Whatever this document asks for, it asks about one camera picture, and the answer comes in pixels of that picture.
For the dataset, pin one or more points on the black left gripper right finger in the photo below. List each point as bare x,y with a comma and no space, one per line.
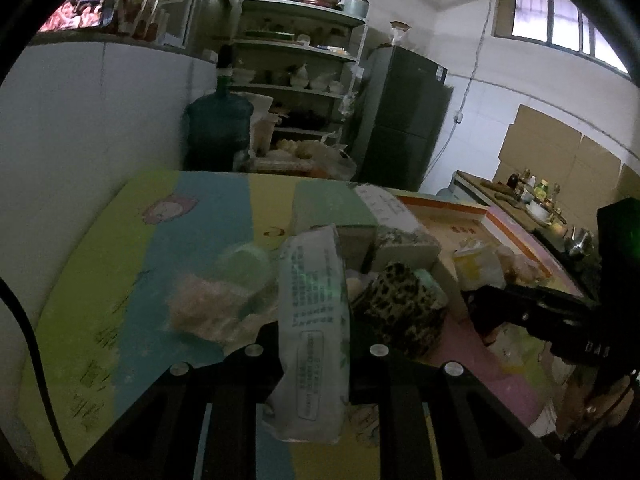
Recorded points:
454,413

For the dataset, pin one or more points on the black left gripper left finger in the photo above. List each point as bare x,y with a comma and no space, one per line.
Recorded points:
193,422

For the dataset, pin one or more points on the leopard print cloth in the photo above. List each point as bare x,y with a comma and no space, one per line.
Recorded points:
398,310

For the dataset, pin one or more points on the white plush bunny toy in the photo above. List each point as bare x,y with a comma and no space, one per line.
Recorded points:
518,269

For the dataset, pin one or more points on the kitchen counter with board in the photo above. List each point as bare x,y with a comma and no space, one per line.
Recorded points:
467,188

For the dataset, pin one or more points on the white bowl on counter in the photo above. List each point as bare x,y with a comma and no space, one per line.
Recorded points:
538,212

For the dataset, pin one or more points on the yellow green bottle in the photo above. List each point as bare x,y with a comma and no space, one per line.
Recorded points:
541,190

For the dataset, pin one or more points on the orange rimmed cardboard box lid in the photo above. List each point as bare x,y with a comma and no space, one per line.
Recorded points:
452,223

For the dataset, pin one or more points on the white printed carton box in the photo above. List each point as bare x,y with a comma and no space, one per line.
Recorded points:
399,235

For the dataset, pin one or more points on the green topped box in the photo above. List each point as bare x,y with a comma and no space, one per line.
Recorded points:
323,202

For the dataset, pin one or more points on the black refrigerator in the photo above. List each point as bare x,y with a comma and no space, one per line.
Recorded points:
400,114

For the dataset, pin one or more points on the blue water jug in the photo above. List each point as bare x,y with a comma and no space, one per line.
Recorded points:
218,124

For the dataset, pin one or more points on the yellowish plastic bag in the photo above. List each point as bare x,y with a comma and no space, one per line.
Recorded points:
331,160

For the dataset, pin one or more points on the barred outer window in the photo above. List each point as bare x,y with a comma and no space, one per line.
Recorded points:
557,24

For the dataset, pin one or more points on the glass jar on fridge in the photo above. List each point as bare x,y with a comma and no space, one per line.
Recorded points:
398,33

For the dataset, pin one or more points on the amber bottle three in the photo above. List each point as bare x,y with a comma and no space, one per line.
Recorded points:
151,32

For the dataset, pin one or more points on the grey metal shelf rack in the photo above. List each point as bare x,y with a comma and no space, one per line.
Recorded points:
306,57

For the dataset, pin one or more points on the amber bottle two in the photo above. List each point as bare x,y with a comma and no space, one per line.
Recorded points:
145,0

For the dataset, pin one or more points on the light green pot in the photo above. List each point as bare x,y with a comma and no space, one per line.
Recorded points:
356,8

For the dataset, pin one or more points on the phone with lit screen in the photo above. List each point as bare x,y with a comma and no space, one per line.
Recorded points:
79,14

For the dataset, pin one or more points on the grey framed interior window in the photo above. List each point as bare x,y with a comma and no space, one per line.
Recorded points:
196,26

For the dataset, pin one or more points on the brown cardboard wall sheet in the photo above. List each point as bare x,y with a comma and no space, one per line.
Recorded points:
589,176

